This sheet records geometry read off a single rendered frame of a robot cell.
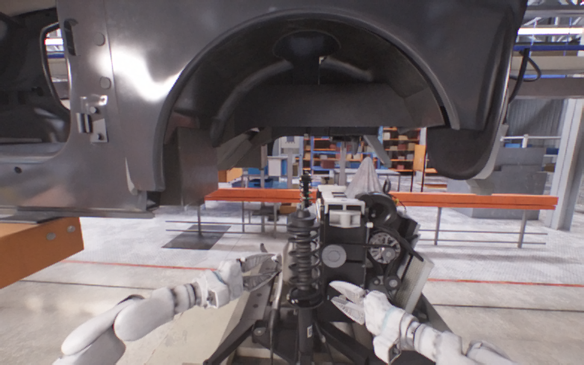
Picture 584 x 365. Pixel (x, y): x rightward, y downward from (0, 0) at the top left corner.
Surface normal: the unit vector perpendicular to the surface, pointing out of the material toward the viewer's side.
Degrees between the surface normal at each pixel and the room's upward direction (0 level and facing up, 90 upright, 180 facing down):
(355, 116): 90
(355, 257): 90
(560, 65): 90
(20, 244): 90
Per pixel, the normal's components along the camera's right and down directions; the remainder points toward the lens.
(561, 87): -0.07, 0.16
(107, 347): 0.90, -0.34
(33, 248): 1.00, 0.02
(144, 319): 0.77, -0.18
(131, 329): 0.63, -0.07
